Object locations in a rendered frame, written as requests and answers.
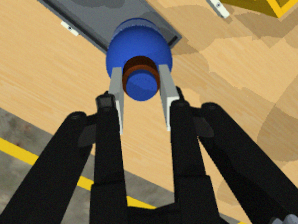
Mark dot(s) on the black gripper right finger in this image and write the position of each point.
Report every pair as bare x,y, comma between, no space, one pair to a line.
264,192

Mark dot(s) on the blue bottle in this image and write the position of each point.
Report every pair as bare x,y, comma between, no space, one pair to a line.
138,46

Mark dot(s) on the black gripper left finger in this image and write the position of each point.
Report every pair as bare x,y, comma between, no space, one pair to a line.
44,194

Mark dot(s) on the grey flat tray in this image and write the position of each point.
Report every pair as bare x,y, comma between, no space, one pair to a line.
96,20

